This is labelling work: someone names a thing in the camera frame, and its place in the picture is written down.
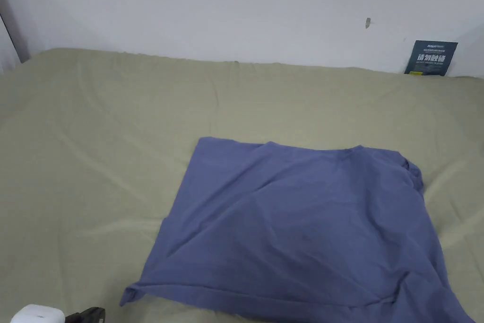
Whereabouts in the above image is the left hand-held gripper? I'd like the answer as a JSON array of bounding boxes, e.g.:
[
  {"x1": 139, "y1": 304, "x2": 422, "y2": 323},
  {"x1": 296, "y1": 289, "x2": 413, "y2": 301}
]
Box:
[{"x1": 10, "y1": 304, "x2": 105, "y2": 323}]

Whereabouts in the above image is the bed with beige sheet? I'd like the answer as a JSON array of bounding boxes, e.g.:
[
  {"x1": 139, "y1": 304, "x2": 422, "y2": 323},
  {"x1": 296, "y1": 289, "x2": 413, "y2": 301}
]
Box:
[{"x1": 0, "y1": 48, "x2": 484, "y2": 323}]

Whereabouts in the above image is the blue shirt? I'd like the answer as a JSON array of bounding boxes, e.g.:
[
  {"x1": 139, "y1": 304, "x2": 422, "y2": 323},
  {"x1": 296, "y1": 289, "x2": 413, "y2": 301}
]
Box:
[{"x1": 119, "y1": 137, "x2": 474, "y2": 323}]

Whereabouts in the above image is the grey curtain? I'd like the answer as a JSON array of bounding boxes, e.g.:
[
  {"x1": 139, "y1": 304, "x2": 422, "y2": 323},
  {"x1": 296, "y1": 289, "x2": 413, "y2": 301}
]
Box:
[{"x1": 0, "y1": 0, "x2": 32, "y2": 76}]

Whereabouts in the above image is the dark printed card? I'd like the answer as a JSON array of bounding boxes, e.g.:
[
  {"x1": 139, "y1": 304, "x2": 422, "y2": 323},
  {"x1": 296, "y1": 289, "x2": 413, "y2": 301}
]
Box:
[{"x1": 404, "y1": 40, "x2": 459, "y2": 76}]

